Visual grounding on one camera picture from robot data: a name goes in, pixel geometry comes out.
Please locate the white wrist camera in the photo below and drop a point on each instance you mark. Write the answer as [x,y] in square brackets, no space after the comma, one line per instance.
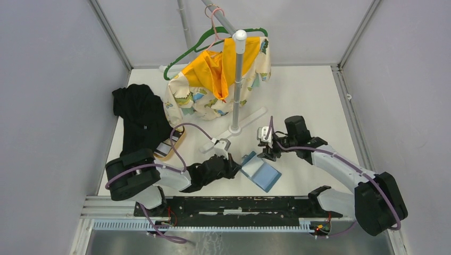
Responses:
[264,136]
[220,147]

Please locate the white clothes rack stand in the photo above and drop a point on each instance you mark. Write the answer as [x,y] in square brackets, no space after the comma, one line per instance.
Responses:
[239,36]

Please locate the pink clothes hanger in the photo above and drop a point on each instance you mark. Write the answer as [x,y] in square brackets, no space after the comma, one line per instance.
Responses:
[217,39]

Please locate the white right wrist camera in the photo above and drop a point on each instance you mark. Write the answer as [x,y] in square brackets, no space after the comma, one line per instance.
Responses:
[264,136]

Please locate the white slotted cable duct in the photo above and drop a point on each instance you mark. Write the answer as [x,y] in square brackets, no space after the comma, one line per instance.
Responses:
[144,225]

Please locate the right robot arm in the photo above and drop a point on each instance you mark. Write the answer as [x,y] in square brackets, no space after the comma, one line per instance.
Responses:
[374,200]

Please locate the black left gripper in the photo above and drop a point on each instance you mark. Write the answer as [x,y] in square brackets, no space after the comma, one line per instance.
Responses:
[232,167]

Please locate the black garment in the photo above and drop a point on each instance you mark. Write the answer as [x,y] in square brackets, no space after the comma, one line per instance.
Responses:
[144,121]

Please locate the yellow dinosaur print shirt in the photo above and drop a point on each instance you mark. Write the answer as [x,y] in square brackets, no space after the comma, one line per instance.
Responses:
[205,87]

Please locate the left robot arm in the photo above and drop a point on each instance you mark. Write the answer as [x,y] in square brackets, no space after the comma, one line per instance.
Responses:
[140,177]

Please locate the green clothes hanger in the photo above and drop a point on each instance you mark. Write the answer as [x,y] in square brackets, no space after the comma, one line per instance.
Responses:
[196,48]

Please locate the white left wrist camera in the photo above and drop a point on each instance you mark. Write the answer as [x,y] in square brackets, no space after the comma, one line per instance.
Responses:
[220,147]

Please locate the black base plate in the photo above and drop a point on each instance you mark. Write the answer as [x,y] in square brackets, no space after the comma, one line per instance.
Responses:
[239,211]

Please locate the yellow box of cards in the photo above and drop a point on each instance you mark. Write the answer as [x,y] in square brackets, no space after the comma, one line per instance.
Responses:
[164,150]

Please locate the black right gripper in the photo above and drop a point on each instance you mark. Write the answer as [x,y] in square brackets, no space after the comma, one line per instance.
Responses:
[268,151]

